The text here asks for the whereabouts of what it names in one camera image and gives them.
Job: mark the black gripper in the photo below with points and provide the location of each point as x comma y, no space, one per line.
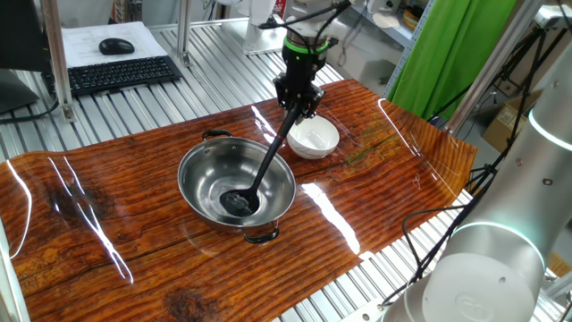
301,82

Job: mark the black ladle with red band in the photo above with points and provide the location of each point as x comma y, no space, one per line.
239,203

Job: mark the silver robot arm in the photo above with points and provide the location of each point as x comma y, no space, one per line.
491,268

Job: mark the white ceramic bowl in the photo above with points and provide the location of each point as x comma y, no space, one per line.
315,136

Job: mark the white stand with base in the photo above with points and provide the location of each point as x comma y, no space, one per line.
259,40

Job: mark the white metal shelf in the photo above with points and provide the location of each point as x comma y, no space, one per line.
404,58

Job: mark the green cloth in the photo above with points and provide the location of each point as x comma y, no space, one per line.
447,58

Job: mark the black keyboard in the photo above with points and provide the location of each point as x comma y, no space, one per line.
116,73

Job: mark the black computer mouse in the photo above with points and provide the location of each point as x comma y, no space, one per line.
116,46

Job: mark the cardboard box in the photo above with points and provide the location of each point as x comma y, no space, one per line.
505,121

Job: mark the white paper sheet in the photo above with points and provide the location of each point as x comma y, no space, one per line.
80,49

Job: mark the glossy wood grain mat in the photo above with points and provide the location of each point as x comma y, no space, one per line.
134,268

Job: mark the black tripod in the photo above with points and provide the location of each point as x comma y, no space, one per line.
532,67

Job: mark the black monitor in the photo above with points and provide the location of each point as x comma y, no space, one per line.
22,36

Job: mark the aluminium frame post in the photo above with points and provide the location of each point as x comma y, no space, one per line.
56,53
9,290
184,31

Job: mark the aluminium frame strut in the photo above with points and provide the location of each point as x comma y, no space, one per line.
491,67

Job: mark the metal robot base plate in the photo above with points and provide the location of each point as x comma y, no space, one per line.
366,313

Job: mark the silver camera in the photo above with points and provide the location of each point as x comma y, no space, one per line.
554,18

